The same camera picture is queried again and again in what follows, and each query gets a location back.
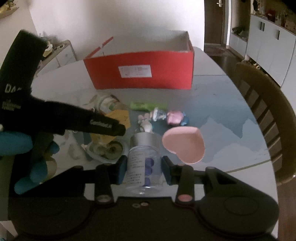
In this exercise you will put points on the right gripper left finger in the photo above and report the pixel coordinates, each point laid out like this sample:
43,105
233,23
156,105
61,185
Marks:
107,175

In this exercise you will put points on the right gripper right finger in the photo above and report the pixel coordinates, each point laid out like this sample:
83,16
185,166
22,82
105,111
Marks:
182,176

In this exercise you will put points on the clear bottle silver cap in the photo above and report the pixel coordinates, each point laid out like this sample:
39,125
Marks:
143,176

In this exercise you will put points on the pink heart dish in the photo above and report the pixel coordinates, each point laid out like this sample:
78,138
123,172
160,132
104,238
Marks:
186,142

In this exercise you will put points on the pink blue toy figure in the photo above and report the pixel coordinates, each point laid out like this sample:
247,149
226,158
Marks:
172,118

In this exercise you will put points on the white bunny figurine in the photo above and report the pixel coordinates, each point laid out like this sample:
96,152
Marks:
144,122

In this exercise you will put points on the yellow small box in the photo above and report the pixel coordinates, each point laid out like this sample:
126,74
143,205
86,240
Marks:
114,124

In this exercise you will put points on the green lid paper jar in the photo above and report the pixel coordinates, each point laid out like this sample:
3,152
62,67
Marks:
105,103

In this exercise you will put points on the green stick tube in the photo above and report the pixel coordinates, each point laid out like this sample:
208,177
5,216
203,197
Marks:
146,106

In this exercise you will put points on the blue gloved left hand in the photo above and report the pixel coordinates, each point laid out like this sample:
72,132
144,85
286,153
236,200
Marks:
26,158

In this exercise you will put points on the white sunglasses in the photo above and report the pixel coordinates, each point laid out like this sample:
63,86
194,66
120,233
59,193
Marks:
52,47

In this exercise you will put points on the white side cabinet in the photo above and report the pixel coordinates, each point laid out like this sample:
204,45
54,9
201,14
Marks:
63,54

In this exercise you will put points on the wooden chair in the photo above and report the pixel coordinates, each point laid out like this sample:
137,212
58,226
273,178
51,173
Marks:
274,115

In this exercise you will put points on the red cardboard box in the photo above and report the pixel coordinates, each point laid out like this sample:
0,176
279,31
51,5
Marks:
159,59

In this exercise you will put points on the dark brown door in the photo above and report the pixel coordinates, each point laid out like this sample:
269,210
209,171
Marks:
214,21

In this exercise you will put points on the wall shelf with ornaments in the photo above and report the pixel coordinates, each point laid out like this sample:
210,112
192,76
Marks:
8,8

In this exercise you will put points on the white wall cabinet unit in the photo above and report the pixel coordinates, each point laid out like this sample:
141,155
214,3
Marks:
264,32

